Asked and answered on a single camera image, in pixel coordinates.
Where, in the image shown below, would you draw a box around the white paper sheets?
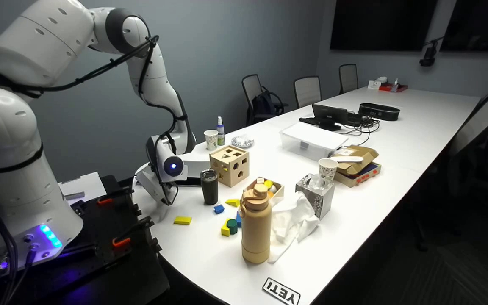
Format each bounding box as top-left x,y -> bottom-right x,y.
56,169 -> 109,207

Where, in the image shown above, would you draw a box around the black robot stand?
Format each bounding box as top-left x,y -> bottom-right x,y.
0,175 -> 173,305

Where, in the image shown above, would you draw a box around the patterned tissue box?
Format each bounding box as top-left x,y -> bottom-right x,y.
293,171 -> 336,220

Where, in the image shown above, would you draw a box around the small spray bottle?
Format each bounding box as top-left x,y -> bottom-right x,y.
215,115 -> 227,147

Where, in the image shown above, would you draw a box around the open cardboard box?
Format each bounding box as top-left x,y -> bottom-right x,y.
331,144 -> 380,178

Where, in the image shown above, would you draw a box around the grey laptop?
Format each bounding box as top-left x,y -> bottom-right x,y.
176,158 -> 214,183

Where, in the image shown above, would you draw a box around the clear plastic bag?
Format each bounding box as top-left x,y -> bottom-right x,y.
266,192 -> 320,264

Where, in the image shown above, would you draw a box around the black office chair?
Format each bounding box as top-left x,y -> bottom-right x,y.
446,71 -> 488,227

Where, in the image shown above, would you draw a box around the wooden tray with yellow pieces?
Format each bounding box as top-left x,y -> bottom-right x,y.
246,176 -> 285,205

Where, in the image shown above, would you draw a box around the red tray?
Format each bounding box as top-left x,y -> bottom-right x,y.
378,81 -> 410,95

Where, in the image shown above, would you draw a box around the white paper cup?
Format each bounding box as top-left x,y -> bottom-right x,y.
202,129 -> 220,153
317,156 -> 339,185

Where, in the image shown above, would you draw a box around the wall television screen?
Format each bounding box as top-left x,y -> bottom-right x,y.
329,0 -> 439,53
439,0 -> 488,56

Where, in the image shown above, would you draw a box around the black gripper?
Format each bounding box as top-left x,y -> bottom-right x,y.
151,178 -> 180,207

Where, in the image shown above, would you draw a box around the tan water bottle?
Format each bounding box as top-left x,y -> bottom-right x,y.
239,183 -> 273,266

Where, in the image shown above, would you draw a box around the red flat box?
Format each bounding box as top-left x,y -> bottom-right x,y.
334,163 -> 383,188

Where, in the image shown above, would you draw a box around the office chair with backpack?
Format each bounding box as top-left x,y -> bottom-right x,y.
239,73 -> 285,127

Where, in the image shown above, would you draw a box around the black cables on table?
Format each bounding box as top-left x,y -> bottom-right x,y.
342,117 -> 383,141

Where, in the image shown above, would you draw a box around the grey mesh office chair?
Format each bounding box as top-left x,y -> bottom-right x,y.
292,75 -> 324,108
336,63 -> 361,95

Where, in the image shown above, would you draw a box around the black speaker bar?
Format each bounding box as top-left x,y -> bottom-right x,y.
358,102 -> 402,122

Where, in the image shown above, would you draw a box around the black backpack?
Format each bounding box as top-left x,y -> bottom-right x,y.
249,86 -> 285,124

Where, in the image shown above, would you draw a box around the white flat box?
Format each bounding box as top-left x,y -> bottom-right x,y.
280,120 -> 349,159

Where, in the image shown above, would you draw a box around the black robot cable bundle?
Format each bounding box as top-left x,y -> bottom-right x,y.
0,171 -> 37,305

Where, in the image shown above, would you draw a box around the white oval case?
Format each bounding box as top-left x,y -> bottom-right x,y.
231,134 -> 256,151

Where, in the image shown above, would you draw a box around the wooden shape sorter cube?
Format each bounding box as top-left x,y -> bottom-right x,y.
209,144 -> 251,188

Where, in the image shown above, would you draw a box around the black small monitor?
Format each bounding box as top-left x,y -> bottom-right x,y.
298,103 -> 376,132

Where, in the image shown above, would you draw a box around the dark tumbler cup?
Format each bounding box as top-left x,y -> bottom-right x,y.
198,168 -> 220,207

